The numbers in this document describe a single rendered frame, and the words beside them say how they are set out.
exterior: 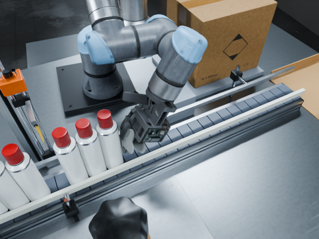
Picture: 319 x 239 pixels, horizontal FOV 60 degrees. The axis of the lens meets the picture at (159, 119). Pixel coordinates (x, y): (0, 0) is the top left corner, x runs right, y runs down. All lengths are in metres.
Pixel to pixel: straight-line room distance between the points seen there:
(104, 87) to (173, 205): 0.49
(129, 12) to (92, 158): 0.47
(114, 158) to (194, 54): 0.34
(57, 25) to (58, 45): 1.98
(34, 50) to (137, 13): 0.64
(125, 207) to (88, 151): 0.30
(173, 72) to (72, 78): 0.62
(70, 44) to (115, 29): 0.76
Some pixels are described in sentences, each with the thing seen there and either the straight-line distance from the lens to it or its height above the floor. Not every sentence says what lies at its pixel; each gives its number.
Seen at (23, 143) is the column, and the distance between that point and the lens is 0.82.
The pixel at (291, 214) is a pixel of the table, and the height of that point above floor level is 0.83.
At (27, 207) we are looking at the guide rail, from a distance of 0.76.
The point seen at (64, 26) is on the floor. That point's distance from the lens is 3.34.
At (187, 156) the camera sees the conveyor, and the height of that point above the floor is 0.85.
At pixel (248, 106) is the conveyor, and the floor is 0.88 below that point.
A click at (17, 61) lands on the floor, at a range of 2.94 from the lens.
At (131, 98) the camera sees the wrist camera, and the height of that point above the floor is 1.06.
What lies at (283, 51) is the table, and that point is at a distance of 1.40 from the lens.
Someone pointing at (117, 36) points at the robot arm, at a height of 1.22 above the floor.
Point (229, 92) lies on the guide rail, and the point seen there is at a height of 0.96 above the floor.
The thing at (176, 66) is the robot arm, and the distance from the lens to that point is 0.58.
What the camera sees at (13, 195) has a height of 0.96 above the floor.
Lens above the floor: 1.54
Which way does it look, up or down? 48 degrees down
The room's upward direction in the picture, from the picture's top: straight up
